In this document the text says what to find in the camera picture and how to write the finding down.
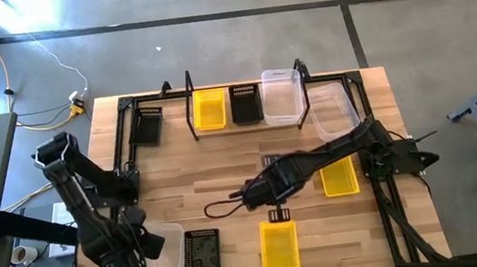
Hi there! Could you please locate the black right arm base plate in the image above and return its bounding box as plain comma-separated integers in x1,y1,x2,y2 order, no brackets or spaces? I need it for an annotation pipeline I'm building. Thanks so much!
355,129,443,182

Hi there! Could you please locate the black desk beam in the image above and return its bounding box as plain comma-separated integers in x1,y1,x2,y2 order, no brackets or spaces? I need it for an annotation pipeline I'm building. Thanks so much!
0,201,82,256

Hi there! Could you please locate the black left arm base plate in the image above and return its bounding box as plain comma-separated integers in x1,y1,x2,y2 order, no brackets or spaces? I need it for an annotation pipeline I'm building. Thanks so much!
73,166,144,214

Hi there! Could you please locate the clear plastic storage bin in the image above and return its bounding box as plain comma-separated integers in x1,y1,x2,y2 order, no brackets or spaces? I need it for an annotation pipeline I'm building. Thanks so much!
257,65,308,129
123,219,190,267
304,79,364,145

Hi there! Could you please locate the cream floor cable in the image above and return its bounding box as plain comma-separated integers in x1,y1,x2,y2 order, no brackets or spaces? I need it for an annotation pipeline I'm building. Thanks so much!
0,181,58,215

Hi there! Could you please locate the yellow slotted plastic basket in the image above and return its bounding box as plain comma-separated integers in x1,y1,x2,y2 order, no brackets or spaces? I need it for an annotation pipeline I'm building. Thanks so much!
318,154,362,200
256,216,302,267
190,87,231,133

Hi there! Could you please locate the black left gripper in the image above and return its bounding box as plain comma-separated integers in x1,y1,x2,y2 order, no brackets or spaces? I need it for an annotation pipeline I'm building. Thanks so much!
100,205,169,267

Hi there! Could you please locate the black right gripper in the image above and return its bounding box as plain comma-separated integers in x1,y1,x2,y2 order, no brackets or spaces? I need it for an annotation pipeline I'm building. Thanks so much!
237,151,316,211

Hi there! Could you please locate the yellow white power plug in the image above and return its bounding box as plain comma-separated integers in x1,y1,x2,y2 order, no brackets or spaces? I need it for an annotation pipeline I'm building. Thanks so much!
66,89,89,119

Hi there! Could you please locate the black frame wooden shelf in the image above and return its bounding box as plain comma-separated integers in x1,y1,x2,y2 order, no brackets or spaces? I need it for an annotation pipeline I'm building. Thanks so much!
179,54,319,144

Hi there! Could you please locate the white cup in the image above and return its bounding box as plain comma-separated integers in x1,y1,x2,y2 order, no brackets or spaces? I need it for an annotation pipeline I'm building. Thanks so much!
7,243,41,267

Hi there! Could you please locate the white box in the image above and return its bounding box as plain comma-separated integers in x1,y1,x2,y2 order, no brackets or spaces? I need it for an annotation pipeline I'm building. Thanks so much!
40,199,86,260

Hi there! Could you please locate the black aluminium table frame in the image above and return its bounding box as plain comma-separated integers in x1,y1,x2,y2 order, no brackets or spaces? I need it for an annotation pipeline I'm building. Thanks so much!
45,53,477,267

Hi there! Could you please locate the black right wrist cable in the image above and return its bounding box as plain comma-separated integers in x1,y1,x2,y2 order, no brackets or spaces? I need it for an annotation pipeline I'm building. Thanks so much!
201,189,252,222

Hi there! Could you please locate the yellow floor cable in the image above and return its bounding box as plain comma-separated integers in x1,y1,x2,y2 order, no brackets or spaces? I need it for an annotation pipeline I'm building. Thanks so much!
0,0,83,137

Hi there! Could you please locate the white floor cable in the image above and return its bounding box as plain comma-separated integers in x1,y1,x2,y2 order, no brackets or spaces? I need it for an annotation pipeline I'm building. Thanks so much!
24,26,91,105

